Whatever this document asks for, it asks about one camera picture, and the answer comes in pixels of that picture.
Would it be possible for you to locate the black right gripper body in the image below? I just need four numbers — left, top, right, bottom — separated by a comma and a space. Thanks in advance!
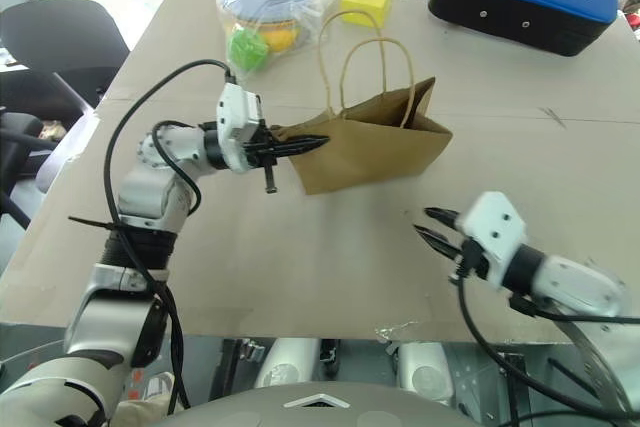
447, 238, 490, 284

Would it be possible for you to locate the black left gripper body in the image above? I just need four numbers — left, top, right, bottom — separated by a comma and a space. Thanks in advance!
243, 120, 279, 195

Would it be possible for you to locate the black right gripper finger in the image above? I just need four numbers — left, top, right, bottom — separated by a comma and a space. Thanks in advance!
412, 223, 459, 262
423, 206, 465, 230

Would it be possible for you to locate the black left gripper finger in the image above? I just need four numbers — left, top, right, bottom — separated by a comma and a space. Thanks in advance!
271, 134, 332, 147
271, 143, 325, 158

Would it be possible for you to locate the brown paper bag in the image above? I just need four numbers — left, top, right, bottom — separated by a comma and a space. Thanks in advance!
269, 9, 454, 196

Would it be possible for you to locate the green plush toy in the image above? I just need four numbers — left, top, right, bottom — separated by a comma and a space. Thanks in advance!
227, 28, 270, 74

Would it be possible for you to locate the yellow plush toy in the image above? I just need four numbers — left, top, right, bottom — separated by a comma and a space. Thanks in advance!
233, 18, 300, 53

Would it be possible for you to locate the clear plastic bag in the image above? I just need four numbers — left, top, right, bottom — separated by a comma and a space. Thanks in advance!
215, 0, 352, 84

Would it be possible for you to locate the blue round plush toy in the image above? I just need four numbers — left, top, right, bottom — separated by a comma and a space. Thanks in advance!
220, 0, 322, 31

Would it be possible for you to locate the brown cardboard sheet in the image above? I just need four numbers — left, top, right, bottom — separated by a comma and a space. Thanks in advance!
0, 0, 640, 344

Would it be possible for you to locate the silver rounded robot leg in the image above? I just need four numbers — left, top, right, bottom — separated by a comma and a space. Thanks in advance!
396, 341, 455, 407
253, 337, 321, 389

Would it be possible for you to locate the grey robot torso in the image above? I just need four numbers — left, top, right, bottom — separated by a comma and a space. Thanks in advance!
162, 380, 509, 427

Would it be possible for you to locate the black office chair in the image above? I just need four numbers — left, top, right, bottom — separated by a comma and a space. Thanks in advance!
0, 0, 132, 231

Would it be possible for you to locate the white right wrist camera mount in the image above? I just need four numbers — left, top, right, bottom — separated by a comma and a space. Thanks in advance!
457, 191, 529, 292

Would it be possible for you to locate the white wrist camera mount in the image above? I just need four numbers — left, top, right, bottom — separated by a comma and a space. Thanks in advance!
215, 83, 267, 175
457, 191, 529, 292

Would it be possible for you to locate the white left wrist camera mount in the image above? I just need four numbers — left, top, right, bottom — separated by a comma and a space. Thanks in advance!
215, 83, 267, 175

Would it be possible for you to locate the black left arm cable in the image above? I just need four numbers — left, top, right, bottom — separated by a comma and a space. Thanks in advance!
103, 59, 237, 411

